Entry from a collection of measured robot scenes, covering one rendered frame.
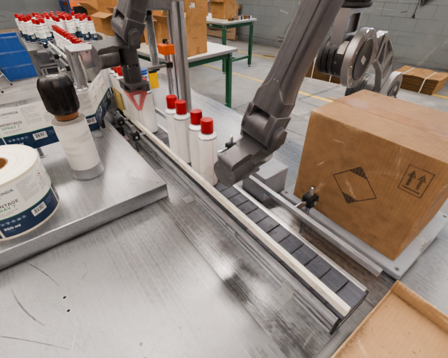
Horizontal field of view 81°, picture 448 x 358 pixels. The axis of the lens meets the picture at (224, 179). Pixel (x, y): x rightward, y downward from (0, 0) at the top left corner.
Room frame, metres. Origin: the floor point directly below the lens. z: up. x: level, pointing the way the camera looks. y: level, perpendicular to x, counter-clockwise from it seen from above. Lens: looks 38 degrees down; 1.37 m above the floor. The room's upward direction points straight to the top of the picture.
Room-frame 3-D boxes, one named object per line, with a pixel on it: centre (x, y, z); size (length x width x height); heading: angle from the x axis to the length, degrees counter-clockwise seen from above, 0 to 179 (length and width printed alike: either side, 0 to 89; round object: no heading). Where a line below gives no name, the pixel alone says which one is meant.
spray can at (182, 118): (0.74, 0.13, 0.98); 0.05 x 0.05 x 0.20
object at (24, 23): (2.95, 1.66, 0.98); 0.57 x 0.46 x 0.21; 127
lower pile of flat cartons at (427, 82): (4.13, -2.97, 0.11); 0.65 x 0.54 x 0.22; 42
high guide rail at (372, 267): (0.70, 0.05, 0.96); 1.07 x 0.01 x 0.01; 37
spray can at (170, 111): (0.78, 0.16, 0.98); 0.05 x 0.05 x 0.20
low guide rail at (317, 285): (0.65, 0.11, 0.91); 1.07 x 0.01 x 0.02; 37
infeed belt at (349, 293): (0.90, 0.25, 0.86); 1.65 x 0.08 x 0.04; 37
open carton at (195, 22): (2.80, 0.37, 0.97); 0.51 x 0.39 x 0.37; 140
